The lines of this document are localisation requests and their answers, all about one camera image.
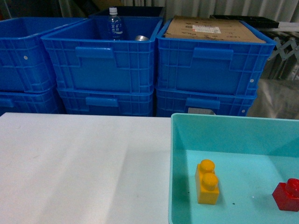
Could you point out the blue crate upper right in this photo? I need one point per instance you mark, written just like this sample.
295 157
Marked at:
227 68

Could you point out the blue crate lower middle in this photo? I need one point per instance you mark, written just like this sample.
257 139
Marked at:
107 103

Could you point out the blue crate upper left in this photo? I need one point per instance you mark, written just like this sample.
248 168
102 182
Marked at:
25 65

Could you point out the teal plastic tray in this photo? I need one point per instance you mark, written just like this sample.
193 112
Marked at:
251 155

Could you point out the clear water bottle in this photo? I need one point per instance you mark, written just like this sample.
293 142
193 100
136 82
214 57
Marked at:
114 25

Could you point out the blue crate lower right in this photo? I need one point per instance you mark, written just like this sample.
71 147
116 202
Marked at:
171 101

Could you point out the red toy block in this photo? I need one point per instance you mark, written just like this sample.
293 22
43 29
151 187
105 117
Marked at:
286 195

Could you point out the silver metal can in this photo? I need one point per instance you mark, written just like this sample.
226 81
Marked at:
141 38

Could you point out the brown cardboard box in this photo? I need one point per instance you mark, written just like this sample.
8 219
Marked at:
210 29

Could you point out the blue crate lower left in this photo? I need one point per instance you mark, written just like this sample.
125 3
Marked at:
47 101

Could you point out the black plastic tray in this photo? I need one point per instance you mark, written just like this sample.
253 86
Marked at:
254 21

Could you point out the expandable roller conveyor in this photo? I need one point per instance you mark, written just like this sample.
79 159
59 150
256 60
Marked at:
284 60

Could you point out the blue crate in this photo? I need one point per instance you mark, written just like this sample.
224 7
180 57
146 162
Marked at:
84 58
25 65
227 68
47 101
171 101
107 103

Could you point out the blue crate upper middle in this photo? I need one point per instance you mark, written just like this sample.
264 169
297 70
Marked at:
84 58

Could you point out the yellow toy block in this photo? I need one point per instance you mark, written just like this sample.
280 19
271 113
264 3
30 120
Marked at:
206 180

